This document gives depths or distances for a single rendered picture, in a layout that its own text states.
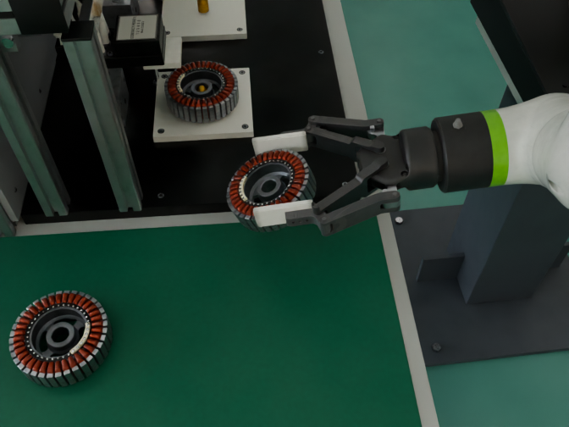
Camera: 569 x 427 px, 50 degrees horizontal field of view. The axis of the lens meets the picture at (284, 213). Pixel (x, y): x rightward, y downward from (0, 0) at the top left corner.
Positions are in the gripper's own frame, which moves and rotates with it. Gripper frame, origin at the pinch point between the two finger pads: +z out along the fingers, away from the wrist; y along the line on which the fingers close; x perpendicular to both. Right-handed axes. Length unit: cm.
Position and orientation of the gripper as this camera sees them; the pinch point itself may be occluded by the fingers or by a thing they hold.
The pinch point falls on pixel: (269, 179)
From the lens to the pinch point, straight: 76.8
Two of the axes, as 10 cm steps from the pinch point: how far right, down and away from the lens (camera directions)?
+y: -0.5, -7.7, 6.4
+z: -9.9, 1.3, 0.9
